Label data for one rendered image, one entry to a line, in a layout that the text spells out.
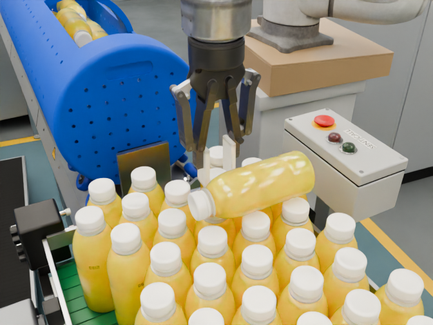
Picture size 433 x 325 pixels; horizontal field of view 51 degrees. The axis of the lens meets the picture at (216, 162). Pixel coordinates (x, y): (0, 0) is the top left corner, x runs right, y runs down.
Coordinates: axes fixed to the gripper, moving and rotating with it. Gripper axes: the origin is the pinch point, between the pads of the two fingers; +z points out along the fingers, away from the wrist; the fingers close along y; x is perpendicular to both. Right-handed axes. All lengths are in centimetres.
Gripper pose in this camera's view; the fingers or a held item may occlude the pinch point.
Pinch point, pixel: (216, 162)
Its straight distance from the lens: 70.0
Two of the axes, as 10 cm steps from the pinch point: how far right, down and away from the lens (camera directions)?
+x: 4.7, 5.0, -7.3
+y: -8.8, 2.6, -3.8
